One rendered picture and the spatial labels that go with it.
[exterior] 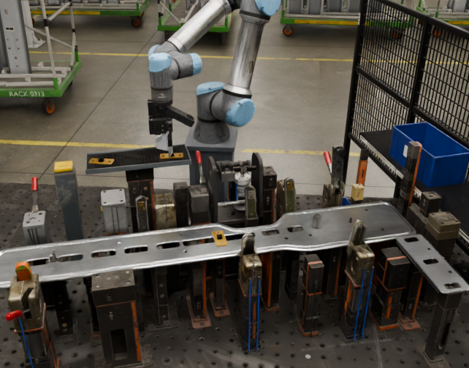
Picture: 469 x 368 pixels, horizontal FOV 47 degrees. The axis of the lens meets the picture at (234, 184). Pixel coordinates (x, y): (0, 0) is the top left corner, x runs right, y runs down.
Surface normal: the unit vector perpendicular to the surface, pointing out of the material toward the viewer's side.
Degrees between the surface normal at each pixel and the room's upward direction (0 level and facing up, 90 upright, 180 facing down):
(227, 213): 0
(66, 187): 90
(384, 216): 0
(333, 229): 0
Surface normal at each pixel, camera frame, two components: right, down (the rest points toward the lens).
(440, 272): 0.00, -0.87
